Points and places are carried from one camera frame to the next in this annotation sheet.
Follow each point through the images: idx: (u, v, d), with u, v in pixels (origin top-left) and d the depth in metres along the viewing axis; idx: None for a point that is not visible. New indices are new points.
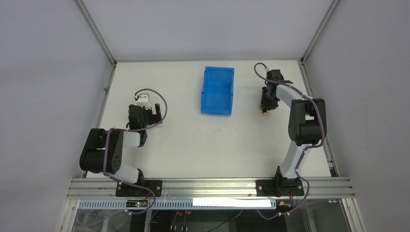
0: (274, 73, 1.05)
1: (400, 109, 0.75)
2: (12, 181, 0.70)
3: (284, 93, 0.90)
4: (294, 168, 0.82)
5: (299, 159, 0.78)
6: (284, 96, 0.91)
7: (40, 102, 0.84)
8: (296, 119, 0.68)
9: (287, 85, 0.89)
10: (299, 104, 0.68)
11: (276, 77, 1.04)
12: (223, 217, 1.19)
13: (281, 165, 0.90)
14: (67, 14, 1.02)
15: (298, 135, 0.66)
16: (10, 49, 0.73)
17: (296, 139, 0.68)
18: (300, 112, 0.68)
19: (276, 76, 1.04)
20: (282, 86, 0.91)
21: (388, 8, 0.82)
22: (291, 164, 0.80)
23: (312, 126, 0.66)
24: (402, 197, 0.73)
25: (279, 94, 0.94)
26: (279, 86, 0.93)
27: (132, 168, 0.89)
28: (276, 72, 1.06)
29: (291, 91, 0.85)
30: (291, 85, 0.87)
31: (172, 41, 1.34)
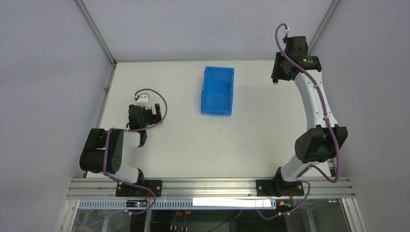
0: (298, 41, 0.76)
1: (400, 109, 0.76)
2: (12, 181, 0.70)
3: (303, 86, 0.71)
4: (296, 176, 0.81)
5: (301, 171, 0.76)
6: (301, 87, 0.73)
7: (41, 102, 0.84)
8: (310, 146, 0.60)
9: (314, 83, 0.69)
10: (316, 134, 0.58)
11: (300, 49, 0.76)
12: (223, 217, 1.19)
13: (282, 167, 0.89)
14: (67, 14, 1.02)
15: (306, 157, 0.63)
16: (10, 49, 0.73)
17: (302, 158, 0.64)
18: (316, 141, 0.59)
19: (300, 48, 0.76)
20: (305, 79, 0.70)
21: (388, 8, 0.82)
22: (293, 173, 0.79)
23: (322, 152, 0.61)
24: (402, 197, 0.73)
25: (297, 80, 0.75)
26: (301, 75, 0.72)
27: (132, 168, 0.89)
28: (300, 40, 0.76)
29: (314, 95, 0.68)
30: (317, 86, 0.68)
31: (172, 41, 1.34)
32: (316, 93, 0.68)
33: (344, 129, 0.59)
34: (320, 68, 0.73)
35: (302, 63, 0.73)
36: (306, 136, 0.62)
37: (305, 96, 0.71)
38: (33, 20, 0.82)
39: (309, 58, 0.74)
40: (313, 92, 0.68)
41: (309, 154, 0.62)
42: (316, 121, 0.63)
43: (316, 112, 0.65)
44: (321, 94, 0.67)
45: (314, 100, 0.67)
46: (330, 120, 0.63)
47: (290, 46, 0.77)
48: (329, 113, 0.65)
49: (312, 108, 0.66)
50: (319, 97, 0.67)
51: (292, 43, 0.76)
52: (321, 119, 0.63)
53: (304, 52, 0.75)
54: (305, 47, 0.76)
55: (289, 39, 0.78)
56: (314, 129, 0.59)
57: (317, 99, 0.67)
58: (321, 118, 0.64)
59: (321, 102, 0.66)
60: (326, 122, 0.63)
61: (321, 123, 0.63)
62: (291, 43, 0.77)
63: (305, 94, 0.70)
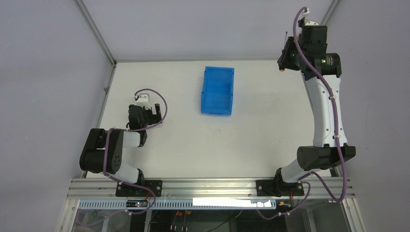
0: (317, 33, 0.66)
1: (400, 109, 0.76)
2: (11, 181, 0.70)
3: (317, 94, 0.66)
4: (296, 179, 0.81)
5: (302, 175, 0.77)
6: (314, 93, 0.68)
7: (41, 102, 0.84)
8: (314, 163, 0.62)
9: (329, 94, 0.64)
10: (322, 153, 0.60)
11: (318, 42, 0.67)
12: (223, 217, 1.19)
13: (282, 169, 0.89)
14: (67, 14, 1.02)
15: (309, 168, 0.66)
16: (10, 49, 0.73)
17: (305, 168, 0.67)
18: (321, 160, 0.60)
19: (318, 41, 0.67)
20: (320, 86, 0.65)
21: (389, 8, 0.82)
22: (294, 176, 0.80)
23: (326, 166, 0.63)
24: (402, 197, 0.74)
25: (310, 83, 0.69)
26: (317, 80, 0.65)
27: (132, 169, 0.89)
28: (320, 31, 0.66)
29: (328, 108, 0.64)
30: (333, 97, 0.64)
31: (172, 41, 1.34)
32: (330, 105, 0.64)
33: (353, 150, 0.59)
34: (339, 73, 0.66)
35: (321, 65, 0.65)
36: (312, 151, 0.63)
37: (316, 104, 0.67)
38: (32, 20, 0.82)
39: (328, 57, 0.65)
40: (327, 105, 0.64)
41: (312, 167, 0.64)
42: (325, 139, 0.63)
43: (326, 129, 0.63)
44: (336, 108, 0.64)
45: (326, 114, 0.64)
46: (340, 139, 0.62)
47: (307, 37, 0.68)
48: (340, 130, 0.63)
49: (322, 124, 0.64)
50: (332, 111, 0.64)
51: (310, 35, 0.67)
52: (329, 137, 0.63)
53: (323, 47, 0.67)
54: (324, 39, 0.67)
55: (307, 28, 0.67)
56: (321, 149, 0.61)
57: (330, 114, 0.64)
58: (331, 136, 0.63)
59: (334, 118, 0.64)
60: (335, 141, 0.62)
61: (330, 141, 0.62)
62: (308, 34, 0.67)
63: (317, 102, 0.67)
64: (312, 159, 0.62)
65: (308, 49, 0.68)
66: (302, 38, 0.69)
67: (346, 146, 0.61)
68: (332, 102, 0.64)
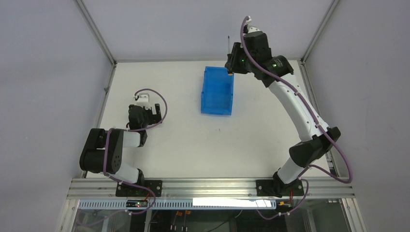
0: (259, 41, 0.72)
1: (401, 109, 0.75)
2: (11, 181, 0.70)
3: (283, 95, 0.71)
4: (296, 176, 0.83)
5: (301, 171, 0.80)
6: (280, 95, 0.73)
7: (41, 102, 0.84)
8: (311, 157, 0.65)
9: (294, 91, 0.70)
10: (316, 145, 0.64)
11: (263, 49, 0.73)
12: (223, 217, 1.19)
13: (279, 171, 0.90)
14: (67, 14, 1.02)
15: (306, 164, 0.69)
16: (10, 48, 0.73)
17: (302, 165, 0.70)
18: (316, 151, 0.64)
19: (263, 48, 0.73)
20: (283, 88, 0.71)
21: (389, 8, 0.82)
22: (294, 174, 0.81)
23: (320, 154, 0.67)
24: (402, 197, 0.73)
25: (271, 87, 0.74)
26: (278, 83, 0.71)
27: (132, 168, 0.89)
28: (261, 39, 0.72)
29: (298, 102, 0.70)
30: (298, 93, 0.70)
31: (172, 41, 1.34)
32: (299, 100, 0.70)
33: (337, 130, 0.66)
34: (291, 70, 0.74)
35: (274, 70, 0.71)
36: (304, 147, 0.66)
37: (287, 104, 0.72)
38: (32, 20, 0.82)
39: (277, 61, 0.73)
40: (296, 102, 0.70)
41: (309, 162, 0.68)
42: (311, 131, 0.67)
43: (307, 122, 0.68)
44: (303, 98, 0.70)
45: (301, 110, 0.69)
46: (322, 126, 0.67)
47: (251, 47, 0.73)
48: (318, 118, 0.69)
49: (302, 118, 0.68)
50: (304, 105, 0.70)
51: (254, 44, 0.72)
52: (314, 128, 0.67)
53: (267, 52, 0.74)
54: (267, 44, 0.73)
55: (249, 39, 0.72)
56: (313, 140, 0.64)
57: (303, 108, 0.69)
58: (314, 126, 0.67)
59: (308, 109, 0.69)
60: (319, 129, 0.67)
61: (316, 132, 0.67)
62: (252, 44, 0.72)
63: (287, 102, 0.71)
64: (308, 154, 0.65)
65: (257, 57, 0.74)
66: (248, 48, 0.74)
67: (330, 130, 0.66)
68: (299, 97, 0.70)
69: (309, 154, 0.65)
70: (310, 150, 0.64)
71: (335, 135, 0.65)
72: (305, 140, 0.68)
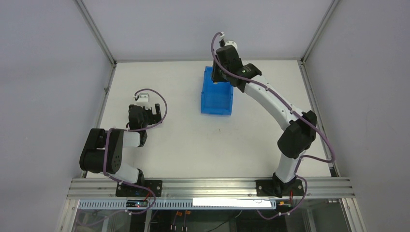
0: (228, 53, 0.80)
1: (401, 109, 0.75)
2: (11, 181, 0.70)
3: (256, 93, 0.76)
4: (293, 172, 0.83)
5: (296, 166, 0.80)
6: (255, 95, 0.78)
7: (41, 102, 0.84)
8: (296, 142, 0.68)
9: (264, 87, 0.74)
10: (294, 129, 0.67)
11: (233, 59, 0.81)
12: (223, 217, 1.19)
13: (277, 172, 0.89)
14: (67, 14, 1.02)
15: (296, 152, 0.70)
16: (10, 48, 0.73)
17: (293, 156, 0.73)
18: (297, 136, 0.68)
19: (233, 58, 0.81)
20: (255, 87, 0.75)
21: (389, 8, 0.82)
22: (290, 170, 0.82)
23: (308, 140, 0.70)
24: (402, 197, 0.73)
25: (247, 91, 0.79)
26: (249, 85, 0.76)
27: (132, 168, 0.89)
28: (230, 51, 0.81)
29: (270, 96, 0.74)
30: (268, 88, 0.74)
31: (172, 41, 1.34)
32: (270, 94, 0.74)
33: (312, 112, 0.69)
34: (260, 72, 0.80)
35: (244, 74, 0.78)
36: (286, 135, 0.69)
37: (263, 101, 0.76)
38: (32, 20, 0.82)
39: (246, 67, 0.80)
40: (268, 95, 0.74)
41: (298, 149, 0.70)
42: (287, 118, 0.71)
43: (282, 110, 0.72)
44: (274, 92, 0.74)
45: (274, 102, 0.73)
46: (296, 110, 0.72)
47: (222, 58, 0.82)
48: (291, 106, 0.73)
49: (276, 108, 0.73)
50: (275, 97, 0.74)
51: (225, 56, 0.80)
52: (289, 114, 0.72)
53: (237, 62, 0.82)
54: (236, 55, 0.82)
55: (220, 52, 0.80)
56: (291, 126, 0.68)
57: (275, 99, 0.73)
58: (288, 113, 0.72)
59: (280, 99, 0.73)
60: (294, 114, 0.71)
61: (292, 117, 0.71)
62: (224, 56, 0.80)
63: (261, 98, 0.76)
64: (290, 140, 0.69)
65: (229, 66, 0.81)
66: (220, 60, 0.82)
67: (305, 113, 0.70)
68: (270, 91, 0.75)
69: (293, 140, 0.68)
70: (291, 136, 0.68)
71: (312, 118, 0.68)
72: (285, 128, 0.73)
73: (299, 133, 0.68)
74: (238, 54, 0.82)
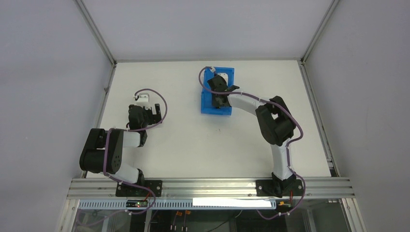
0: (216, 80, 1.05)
1: (402, 110, 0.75)
2: (11, 181, 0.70)
3: (236, 99, 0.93)
4: (287, 166, 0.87)
5: (287, 157, 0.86)
6: (236, 102, 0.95)
7: (40, 102, 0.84)
8: (270, 123, 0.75)
9: (238, 93, 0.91)
10: (263, 111, 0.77)
11: (220, 84, 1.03)
12: (223, 217, 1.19)
13: (274, 172, 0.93)
14: (66, 14, 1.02)
15: (278, 135, 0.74)
16: (10, 48, 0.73)
17: (277, 140, 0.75)
18: (267, 117, 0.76)
19: (219, 83, 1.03)
20: (233, 96, 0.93)
21: (389, 8, 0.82)
22: (283, 162, 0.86)
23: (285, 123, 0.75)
24: (402, 197, 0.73)
25: (232, 102, 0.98)
26: (230, 96, 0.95)
27: (132, 168, 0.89)
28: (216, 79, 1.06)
29: (242, 97, 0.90)
30: (241, 92, 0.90)
31: (172, 41, 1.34)
32: (243, 95, 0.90)
33: (278, 96, 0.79)
34: (238, 87, 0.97)
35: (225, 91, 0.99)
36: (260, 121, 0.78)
37: (243, 105, 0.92)
38: (32, 20, 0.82)
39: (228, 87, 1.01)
40: (242, 98, 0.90)
41: (277, 130, 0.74)
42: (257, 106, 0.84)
43: (253, 103, 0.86)
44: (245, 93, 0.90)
45: (246, 100, 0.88)
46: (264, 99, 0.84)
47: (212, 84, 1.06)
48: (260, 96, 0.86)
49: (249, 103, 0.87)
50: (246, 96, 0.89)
51: (212, 83, 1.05)
52: (259, 103, 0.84)
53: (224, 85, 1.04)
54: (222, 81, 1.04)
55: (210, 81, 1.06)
56: (260, 110, 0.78)
57: (247, 98, 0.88)
58: (258, 103, 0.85)
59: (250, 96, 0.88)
60: (262, 101, 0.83)
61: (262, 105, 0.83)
62: (212, 83, 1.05)
63: (240, 103, 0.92)
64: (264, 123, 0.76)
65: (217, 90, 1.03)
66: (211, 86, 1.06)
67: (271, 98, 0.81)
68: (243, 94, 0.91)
69: (266, 122, 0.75)
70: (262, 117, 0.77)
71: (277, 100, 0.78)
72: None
73: (268, 114, 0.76)
74: (223, 80, 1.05)
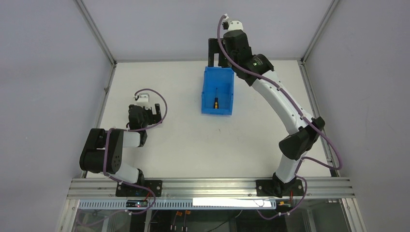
0: (240, 41, 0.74)
1: (401, 110, 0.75)
2: (11, 180, 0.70)
3: (267, 91, 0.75)
4: (293, 172, 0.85)
5: (297, 166, 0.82)
6: (264, 92, 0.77)
7: (40, 101, 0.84)
8: (300, 148, 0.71)
9: (276, 87, 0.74)
10: (301, 136, 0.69)
11: (243, 48, 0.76)
12: (223, 217, 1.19)
13: (277, 171, 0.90)
14: (67, 14, 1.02)
15: (297, 156, 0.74)
16: (10, 49, 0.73)
17: (294, 157, 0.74)
18: (303, 142, 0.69)
19: (243, 47, 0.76)
20: (266, 84, 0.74)
21: (389, 8, 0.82)
22: (291, 169, 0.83)
23: (310, 144, 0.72)
24: (402, 197, 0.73)
25: (255, 85, 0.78)
26: (261, 81, 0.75)
27: (132, 168, 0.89)
28: (241, 39, 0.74)
29: (282, 98, 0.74)
30: (280, 87, 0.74)
31: (172, 41, 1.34)
32: (281, 94, 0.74)
33: (321, 119, 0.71)
34: (271, 67, 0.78)
35: (255, 68, 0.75)
36: (293, 141, 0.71)
37: (273, 101, 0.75)
38: (32, 20, 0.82)
39: (257, 59, 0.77)
40: (280, 97, 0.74)
41: (300, 153, 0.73)
42: (297, 123, 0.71)
43: (292, 115, 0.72)
44: (286, 93, 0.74)
45: (285, 104, 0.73)
46: (307, 117, 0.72)
47: (233, 47, 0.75)
48: (302, 110, 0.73)
49: (287, 112, 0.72)
50: (286, 99, 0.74)
51: (234, 44, 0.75)
52: (299, 120, 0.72)
53: (247, 51, 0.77)
54: (246, 44, 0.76)
55: (229, 38, 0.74)
56: (300, 132, 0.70)
57: (286, 101, 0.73)
58: (299, 118, 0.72)
59: (291, 103, 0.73)
60: (304, 120, 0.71)
61: (301, 123, 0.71)
62: (233, 44, 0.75)
63: (271, 98, 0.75)
64: (295, 145, 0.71)
65: (238, 57, 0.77)
66: (228, 48, 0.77)
67: (315, 121, 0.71)
68: (282, 92, 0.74)
69: (299, 146, 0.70)
70: (299, 142, 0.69)
71: (320, 124, 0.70)
72: (293, 134, 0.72)
73: (306, 139, 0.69)
74: (248, 43, 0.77)
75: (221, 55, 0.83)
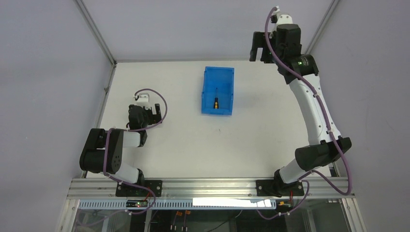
0: (291, 36, 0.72)
1: (401, 110, 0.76)
2: (11, 180, 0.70)
3: (301, 94, 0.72)
4: (297, 178, 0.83)
5: (303, 174, 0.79)
6: (299, 94, 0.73)
7: (41, 101, 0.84)
8: (315, 162, 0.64)
9: (313, 92, 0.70)
10: (321, 150, 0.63)
11: (293, 45, 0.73)
12: (223, 217, 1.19)
13: (282, 169, 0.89)
14: (67, 14, 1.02)
15: (309, 168, 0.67)
16: (10, 49, 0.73)
17: (305, 169, 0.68)
18: (320, 156, 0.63)
19: (293, 43, 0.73)
20: (303, 86, 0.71)
21: (389, 8, 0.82)
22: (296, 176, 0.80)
23: (326, 162, 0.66)
24: (402, 196, 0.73)
25: (292, 85, 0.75)
26: (299, 82, 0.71)
27: (132, 168, 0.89)
28: (294, 34, 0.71)
29: (315, 106, 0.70)
30: (317, 94, 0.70)
31: (172, 41, 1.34)
32: (316, 102, 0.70)
33: (348, 139, 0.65)
34: (316, 72, 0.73)
35: (298, 67, 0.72)
36: (310, 152, 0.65)
37: (305, 107, 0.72)
38: (32, 20, 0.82)
39: (304, 59, 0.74)
40: (314, 103, 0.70)
41: (313, 166, 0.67)
42: (321, 136, 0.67)
43: (319, 126, 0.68)
44: (321, 102, 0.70)
45: (315, 112, 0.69)
46: (333, 134, 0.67)
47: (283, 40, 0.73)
48: (331, 124, 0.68)
49: (314, 122, 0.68)
50: (320, 109, 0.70)
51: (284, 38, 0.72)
52: (324, 133, 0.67)
53: (297, 49, 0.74)
54: (298, 41, 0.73)
55: (282, 31, 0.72)
56: (320, 146, 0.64)
57: (318, 111, 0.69)
58: (325, 131, 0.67)
59: (323, 114, 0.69)
60: (329, 135, 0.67)
61: (326, 137, 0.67)
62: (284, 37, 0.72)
63: (304, 102, 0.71)
64: (311, 157, 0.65)
65: (285, 52, 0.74)
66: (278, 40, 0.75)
67: (341, 139, 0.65)
68: (317, 99, 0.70)
69: (314, 160, 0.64)
70: (315, 155, 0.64)
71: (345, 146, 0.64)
72: (314, 144, 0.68)
73: (324, 154, 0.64)
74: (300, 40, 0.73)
75: (265, 49, 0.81)
